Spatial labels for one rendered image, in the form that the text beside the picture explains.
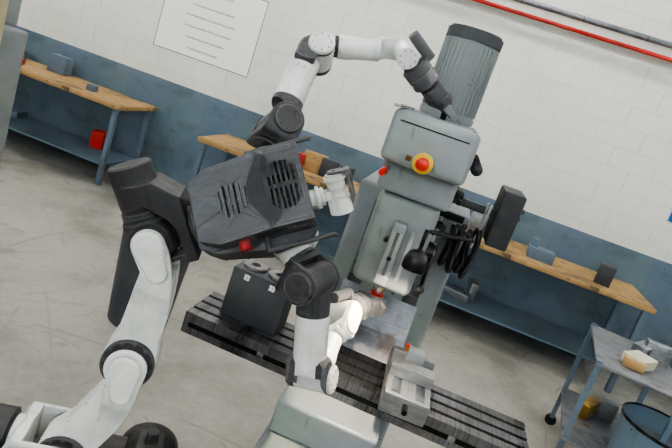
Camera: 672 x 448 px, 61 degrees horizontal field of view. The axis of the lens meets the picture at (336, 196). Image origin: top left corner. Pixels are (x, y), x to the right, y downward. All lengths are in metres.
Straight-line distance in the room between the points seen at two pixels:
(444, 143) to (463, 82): 0.42
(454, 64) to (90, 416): 1.56
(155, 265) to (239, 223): 0.27
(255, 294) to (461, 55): 1.10
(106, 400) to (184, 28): 5.55
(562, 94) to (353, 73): 2.11
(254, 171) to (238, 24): 5.28
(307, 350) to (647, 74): 5.25
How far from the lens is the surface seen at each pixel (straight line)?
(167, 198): 1.50
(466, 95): 2.05
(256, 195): 1.38
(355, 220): 2.33
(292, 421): 1.96
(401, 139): 1.67
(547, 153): 6.15
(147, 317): 1.64
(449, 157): 1.67
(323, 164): 5.75
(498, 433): 2.13
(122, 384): 1.69
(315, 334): 1.51
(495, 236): 2.13
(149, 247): 1.52
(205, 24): 6.78
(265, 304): 2.07
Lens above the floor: 1.93
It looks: 12 degrees down
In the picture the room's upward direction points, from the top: 19 degrees clockwise
